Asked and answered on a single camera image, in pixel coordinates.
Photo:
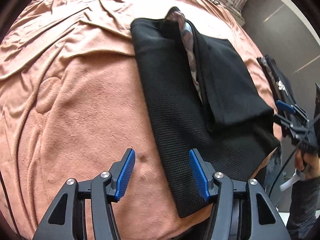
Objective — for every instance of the person's right hand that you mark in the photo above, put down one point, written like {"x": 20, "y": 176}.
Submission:
{"x": 308, "y": 166}

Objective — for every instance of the cream nightstand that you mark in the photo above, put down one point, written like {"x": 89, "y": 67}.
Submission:
{"x": 237, "y": 17}

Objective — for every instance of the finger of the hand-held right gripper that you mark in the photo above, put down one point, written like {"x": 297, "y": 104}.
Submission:
{"x": 285, "y": 105}
{"x": 290, "y": 128}

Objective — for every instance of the brown blanket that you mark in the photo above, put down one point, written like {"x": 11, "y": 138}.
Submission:
{"x": 75, "y": 92}

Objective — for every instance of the folded black printed t-shirt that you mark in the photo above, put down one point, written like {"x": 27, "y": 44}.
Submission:
{"x": 277, "y": 80}

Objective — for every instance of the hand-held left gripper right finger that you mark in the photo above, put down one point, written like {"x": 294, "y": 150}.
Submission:
{"x": 198, "y": 177}

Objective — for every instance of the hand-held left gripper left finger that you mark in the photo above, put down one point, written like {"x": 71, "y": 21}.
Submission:
{"x": 125, "y": 175}

